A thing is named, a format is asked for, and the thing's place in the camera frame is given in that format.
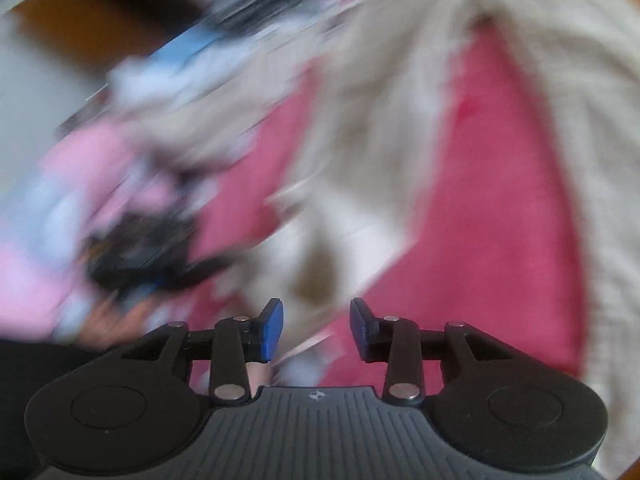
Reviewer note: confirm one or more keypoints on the pink and blue quilt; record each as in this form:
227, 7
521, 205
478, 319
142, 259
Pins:
75, 200

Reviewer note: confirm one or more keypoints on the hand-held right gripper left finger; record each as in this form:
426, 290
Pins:
272, 332

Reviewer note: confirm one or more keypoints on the pink floral blanket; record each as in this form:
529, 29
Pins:
490, 220

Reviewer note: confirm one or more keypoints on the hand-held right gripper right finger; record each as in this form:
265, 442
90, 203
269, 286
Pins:
357, 332

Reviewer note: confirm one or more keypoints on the khaki pants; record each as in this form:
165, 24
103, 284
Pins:
390, 125

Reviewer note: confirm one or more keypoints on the light blue cloth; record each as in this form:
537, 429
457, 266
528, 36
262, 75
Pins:
190, 47

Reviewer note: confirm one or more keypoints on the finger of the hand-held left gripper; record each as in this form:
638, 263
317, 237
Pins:
212, 266

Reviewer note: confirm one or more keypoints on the person's left hand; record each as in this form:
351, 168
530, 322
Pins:
115, 320

